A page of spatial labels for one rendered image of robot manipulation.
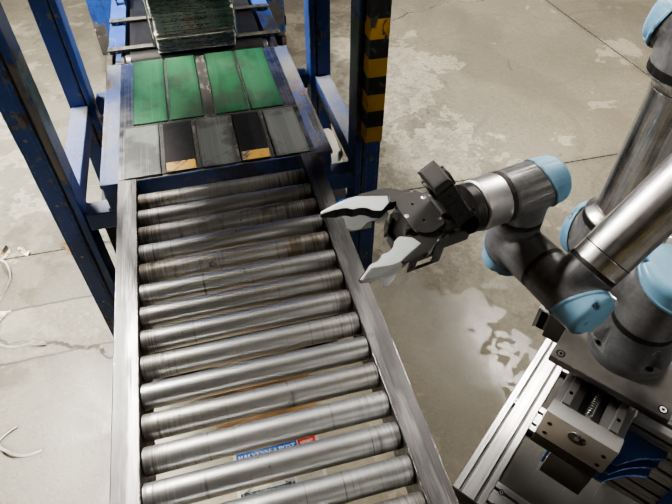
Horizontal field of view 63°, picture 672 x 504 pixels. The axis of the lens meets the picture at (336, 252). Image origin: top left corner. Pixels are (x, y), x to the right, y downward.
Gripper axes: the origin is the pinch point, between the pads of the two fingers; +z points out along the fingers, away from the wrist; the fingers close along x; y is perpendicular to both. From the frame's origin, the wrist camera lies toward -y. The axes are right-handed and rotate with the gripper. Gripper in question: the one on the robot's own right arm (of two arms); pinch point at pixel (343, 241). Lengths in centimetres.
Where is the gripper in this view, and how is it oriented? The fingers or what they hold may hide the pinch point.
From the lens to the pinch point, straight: 68.3
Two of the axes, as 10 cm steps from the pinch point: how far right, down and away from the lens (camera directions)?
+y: -0.6, 6.0, 8.0
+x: -4.3, -7.3, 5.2
